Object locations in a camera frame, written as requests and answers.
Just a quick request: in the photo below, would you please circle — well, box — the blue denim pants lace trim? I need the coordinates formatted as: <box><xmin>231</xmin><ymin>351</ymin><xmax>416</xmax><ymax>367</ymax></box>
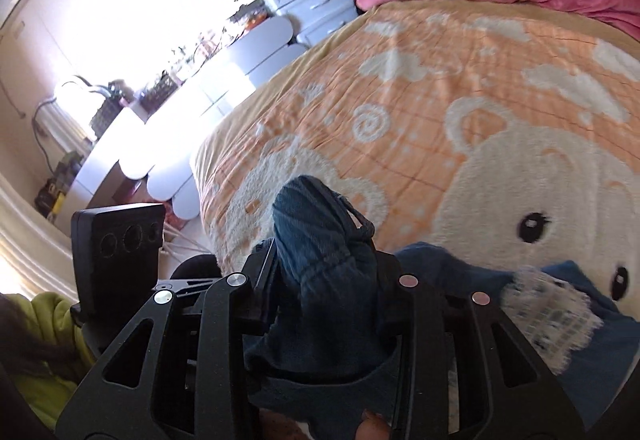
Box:
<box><xmin>244</xmin><ymin>176</ymin><xmax>639</xmax><ymax>439</ymax></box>

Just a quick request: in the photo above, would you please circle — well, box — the person's right hand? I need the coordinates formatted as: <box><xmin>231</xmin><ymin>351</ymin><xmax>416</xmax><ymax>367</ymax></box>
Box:
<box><xmin>260</xmin><ymin>410</ymin><xmax>392</xmax><ymax>440</ymax></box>

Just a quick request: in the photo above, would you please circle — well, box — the orange bear pattern blanket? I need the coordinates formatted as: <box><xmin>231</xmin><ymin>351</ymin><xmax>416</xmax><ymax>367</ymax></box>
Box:
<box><xmin>193</xmin><ymin>0</ymin><xmax>639</xmax><ymax>316</ymax></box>

